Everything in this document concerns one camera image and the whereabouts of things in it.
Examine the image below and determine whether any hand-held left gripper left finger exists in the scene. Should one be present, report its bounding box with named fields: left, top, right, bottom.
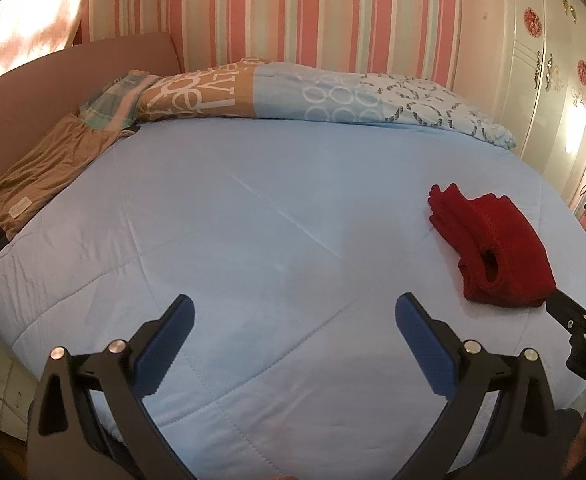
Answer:
left=27, top=294, right=196, bottom=480

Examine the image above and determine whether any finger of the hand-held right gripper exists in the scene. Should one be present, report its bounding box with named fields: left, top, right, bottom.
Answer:
left=543, top=287, right=586, bottom=332

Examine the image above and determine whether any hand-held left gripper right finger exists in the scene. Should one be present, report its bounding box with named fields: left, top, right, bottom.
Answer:
left=394, top=292, right=560, bottom=480

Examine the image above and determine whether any red garment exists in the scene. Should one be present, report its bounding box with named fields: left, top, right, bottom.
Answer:
left=427, top=183, right=558, bottom=309

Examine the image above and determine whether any bed with light blue cover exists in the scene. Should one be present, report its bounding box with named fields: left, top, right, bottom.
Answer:
left=0, top=115, right=586, bottom=480

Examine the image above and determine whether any white cabinet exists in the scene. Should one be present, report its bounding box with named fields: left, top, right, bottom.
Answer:
left=0, top=345, right=36, bottom=431

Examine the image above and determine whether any cream wardrobe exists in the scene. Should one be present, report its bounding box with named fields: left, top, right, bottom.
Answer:
left=500, top=0, right=586, bottom=221

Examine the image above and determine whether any brown garment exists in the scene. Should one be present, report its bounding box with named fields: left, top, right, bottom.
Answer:
left=0, top=112, right=139, bottom=241

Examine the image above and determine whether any checkered pillow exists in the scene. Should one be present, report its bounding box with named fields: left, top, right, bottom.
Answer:
left=78, top=71, right=161, bottom=131

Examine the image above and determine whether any patterned blue tan pillow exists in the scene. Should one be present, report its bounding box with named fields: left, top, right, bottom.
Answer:
left=136, top=59, right=518, bottom=150

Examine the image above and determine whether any pink headboard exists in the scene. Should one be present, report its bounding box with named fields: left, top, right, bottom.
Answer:
left=0, top=32, right=184, bottom=196

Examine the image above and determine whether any pink curtain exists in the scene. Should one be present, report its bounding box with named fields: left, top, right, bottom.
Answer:
left=0, top=0, right=99, bottom=93

